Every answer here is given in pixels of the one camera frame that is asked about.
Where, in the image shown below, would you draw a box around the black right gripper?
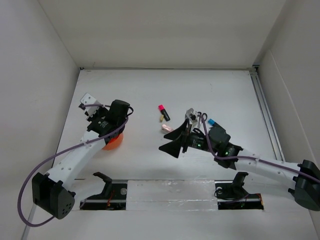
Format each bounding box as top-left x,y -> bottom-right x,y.
158,119 -> 218,159

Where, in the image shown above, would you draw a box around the rose gold stapler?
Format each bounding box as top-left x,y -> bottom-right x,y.
161,124 -> 174,133

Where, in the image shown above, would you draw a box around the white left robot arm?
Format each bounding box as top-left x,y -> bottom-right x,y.
31,97 -> 134,220

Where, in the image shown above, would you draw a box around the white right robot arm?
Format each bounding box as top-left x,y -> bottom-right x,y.
158,119 -> 320,212

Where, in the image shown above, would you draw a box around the orange round divided container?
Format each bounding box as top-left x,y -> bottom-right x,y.
102,133 -> 124,151

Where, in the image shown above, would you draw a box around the pink black highlighter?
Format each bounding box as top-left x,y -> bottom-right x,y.
158,104 -> 171,121

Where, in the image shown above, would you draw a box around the blue black highlighter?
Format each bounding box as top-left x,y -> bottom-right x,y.
207,118 -> 217,127

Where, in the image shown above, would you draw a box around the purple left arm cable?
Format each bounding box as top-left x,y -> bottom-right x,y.
16,103 -> 135,228

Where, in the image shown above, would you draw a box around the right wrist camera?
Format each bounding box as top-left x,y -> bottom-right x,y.
185,108 -> 200,128

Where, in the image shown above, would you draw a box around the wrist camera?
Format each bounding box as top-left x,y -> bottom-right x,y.
185,108 -> 200,128
78,93 -> 102,117

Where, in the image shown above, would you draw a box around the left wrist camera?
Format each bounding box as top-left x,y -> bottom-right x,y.
78,93 -> 102,117

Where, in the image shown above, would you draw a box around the black handled scissors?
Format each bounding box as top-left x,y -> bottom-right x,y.
197,111 -> 208,129

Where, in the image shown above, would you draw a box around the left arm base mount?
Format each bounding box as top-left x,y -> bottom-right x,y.
79,181 -> 128,211

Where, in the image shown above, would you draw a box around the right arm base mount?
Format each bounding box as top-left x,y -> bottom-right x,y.
214,183 -> 264,210

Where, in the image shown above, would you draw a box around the aluminium rail right side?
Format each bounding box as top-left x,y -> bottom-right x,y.
249,65 -> 285,161

